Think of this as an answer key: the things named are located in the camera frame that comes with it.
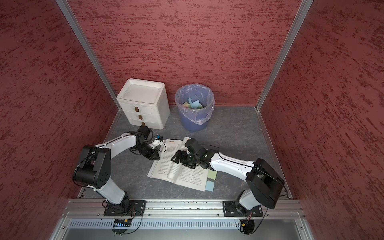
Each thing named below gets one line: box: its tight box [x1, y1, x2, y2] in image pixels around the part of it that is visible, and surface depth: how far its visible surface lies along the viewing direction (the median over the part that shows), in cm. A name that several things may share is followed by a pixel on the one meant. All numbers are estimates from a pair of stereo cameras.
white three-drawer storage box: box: [116, 78, 171, 130], surface depth 97 cm
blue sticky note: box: [205, 180, 215, 192], surface depth 83 cm
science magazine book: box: [147, 137, 209, 192], surface depth 85 cm
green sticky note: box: [207, 169, 217, 180], surface depth 87 cm
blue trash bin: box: [174, 83, 215, 133], surface depth 97 cm
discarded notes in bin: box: [183, 98, 203, 109], surface depth 105 cm
